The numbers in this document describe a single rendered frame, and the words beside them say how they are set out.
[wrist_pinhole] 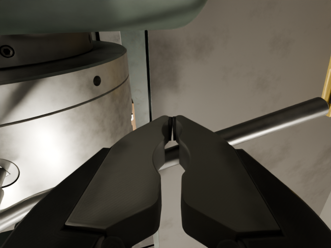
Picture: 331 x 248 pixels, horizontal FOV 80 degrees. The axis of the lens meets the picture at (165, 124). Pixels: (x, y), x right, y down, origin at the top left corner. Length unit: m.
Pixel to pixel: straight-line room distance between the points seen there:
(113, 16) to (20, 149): 0.14
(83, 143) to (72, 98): 0.05
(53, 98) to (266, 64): 1.84
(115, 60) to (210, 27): 1.37
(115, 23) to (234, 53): 1.58
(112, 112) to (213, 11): 1.40
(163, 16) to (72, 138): 0.15
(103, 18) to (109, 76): 0.08
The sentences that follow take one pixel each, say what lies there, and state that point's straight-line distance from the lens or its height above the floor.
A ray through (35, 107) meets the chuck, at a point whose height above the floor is 1.23.
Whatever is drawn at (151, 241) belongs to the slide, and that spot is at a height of 0.97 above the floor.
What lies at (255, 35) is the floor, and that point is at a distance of 1.81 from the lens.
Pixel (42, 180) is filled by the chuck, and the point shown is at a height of 1.23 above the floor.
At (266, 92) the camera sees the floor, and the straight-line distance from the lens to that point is 2.06.
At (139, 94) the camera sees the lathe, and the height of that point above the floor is 0.54.
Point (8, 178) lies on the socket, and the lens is 0.24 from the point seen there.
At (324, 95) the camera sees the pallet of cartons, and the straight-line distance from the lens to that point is 2.61.
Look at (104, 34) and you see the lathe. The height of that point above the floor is 0.87.
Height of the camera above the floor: 1.41
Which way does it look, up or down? 57 degrees down
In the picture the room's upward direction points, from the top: 149 degrees clockwise
